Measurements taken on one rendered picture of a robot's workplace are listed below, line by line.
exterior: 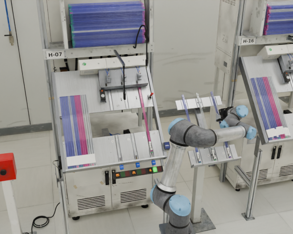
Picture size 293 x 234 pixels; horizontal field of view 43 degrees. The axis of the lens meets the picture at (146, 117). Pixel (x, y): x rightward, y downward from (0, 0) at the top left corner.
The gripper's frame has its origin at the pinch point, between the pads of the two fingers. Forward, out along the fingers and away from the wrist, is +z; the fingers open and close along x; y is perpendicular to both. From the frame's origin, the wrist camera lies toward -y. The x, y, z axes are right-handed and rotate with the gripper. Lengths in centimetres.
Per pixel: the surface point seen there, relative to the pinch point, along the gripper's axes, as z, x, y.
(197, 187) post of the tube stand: 30, 12, -46
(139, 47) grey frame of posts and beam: 11, 46, 61
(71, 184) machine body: 52, 104, -30
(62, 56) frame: 14, 100, 59
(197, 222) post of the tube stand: 49, 10, -75
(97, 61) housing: 15, 77, 53
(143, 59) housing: 14, 44, 52
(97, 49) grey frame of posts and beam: 12, 76, 61
